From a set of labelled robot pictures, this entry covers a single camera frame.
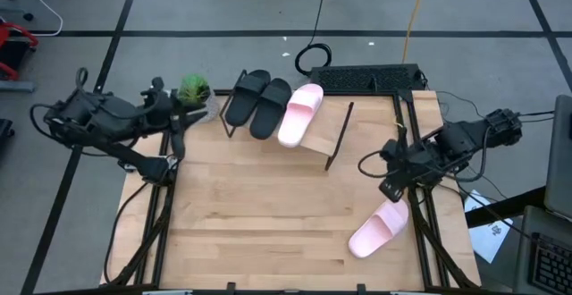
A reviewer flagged black coiled cable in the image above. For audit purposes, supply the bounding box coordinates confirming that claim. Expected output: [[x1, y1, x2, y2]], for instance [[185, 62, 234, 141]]
[[293, 0, 334, 78]]

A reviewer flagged yellow hanging cable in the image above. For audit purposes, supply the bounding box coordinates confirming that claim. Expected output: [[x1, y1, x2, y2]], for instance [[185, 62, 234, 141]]
[[400, 0, 431, 63]]

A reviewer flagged black keyboard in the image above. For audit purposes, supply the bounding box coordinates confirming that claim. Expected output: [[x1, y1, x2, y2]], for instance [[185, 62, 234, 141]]
[[528, 232, 572, 295]]

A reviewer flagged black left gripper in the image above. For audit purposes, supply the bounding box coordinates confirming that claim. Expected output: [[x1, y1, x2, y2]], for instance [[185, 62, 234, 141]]
[[141, 76, 209, 161]]

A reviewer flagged wooden shelf with black frame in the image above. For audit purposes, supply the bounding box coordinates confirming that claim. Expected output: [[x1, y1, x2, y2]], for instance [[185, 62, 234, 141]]
[[220, 69, 357, 172]]

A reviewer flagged thin black cable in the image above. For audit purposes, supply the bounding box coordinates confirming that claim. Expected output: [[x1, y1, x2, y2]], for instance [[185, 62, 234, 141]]
[[435, 89, 555, 126]]

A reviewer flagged green plant in patterned pot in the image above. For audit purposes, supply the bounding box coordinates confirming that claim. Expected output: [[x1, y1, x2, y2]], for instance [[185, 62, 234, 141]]
[[177, 73, 220, 122]]

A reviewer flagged grey desk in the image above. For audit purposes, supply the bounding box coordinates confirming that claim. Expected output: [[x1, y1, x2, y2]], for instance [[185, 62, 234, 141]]
[[512, 204, 572, 295]]

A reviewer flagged pink slide sandal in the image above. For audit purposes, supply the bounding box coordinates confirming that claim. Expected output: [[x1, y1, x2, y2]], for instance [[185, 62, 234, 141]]
[[277, 83, 324, 148], [348, 198, 410, 259]]

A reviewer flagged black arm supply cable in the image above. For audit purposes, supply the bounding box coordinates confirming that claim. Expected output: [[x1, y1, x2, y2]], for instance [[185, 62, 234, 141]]
[[103, 182, 151, 285]]

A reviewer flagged black desk bar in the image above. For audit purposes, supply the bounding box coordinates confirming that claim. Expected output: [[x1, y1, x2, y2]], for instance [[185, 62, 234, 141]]
[[464, 185, 547, 229]]

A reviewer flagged black aluminium table frame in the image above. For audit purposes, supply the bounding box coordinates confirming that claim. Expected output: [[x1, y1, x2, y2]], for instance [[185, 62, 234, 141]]
[[100, 88, 482, 295]]

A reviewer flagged grey laptop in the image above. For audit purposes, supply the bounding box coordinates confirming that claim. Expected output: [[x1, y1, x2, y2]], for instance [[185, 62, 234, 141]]
[[543, 94, 572, 223]]

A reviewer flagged black object at floor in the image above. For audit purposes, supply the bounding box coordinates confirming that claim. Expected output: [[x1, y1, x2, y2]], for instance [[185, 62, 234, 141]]
[[0, 118, 15, 156]]

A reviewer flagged grey base plate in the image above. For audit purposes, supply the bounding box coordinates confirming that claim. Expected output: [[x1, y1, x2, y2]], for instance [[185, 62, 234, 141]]
[[0, 80, 36, 93]]

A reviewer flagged black slide sandal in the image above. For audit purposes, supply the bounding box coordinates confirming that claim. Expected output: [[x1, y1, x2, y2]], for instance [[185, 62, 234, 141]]
[[248, 78, 293, 140], [224, 69, 272, 128]]

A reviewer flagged white cable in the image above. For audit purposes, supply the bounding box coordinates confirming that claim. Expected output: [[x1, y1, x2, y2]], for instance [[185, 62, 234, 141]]
[[22, 0, 64, 38]]

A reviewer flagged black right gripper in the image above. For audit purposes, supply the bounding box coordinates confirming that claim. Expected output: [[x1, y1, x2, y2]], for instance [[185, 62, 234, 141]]
[[378, 139, 442, 203]]

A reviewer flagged red and black cart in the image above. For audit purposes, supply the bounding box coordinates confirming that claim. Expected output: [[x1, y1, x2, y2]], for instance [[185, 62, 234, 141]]
[[0, 16, 40, 81]]

